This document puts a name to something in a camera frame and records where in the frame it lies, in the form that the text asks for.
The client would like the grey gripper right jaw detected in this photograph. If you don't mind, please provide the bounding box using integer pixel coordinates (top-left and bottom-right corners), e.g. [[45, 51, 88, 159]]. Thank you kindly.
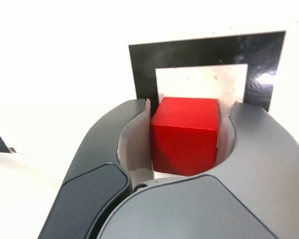
[[89, 101, 299, 239]]

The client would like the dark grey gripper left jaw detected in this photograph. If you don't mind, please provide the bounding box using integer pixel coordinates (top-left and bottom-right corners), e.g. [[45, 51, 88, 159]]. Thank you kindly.
[[37, 98, 155, 239]]

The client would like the red cube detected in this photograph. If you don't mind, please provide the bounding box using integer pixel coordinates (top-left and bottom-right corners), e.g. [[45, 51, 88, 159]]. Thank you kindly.
[[149, 97, 220, 177]]

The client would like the black tape square outline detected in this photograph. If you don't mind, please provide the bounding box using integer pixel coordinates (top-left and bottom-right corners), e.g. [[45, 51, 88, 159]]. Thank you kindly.
[[128, 30, 288, 113]]

